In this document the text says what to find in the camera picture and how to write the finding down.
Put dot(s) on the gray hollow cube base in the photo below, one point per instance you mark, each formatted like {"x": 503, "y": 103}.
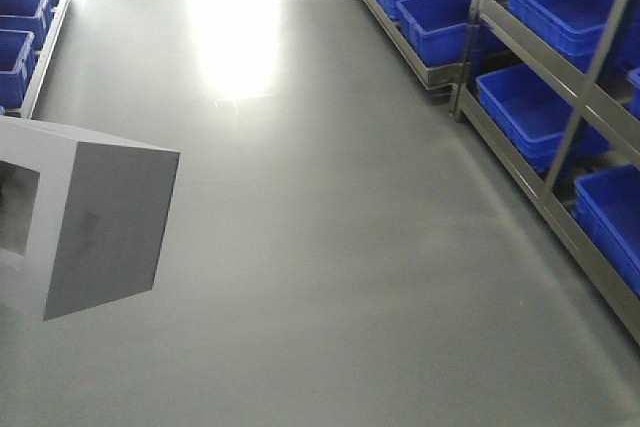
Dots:
{"x": 83, "y": 216}

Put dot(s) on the right steel rack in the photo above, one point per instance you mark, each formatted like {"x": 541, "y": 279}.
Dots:
{"x": 552, "y": 87}

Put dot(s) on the steel rack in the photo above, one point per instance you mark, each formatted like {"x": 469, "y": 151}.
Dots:
{"x": 29, "y": 33}
{"x": 552, "y": 87}

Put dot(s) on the left steel rack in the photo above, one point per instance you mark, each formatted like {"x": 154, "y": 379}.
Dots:
{"x": 29, "y": 33}

